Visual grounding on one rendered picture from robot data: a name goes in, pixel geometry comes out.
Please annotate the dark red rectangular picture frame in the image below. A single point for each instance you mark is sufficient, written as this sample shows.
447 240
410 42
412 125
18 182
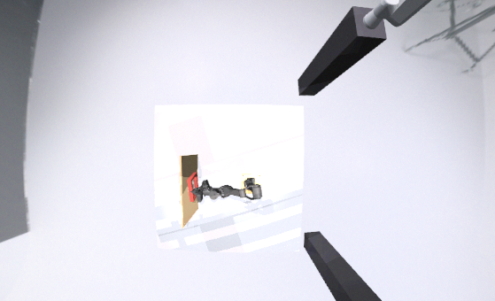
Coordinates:
192 184

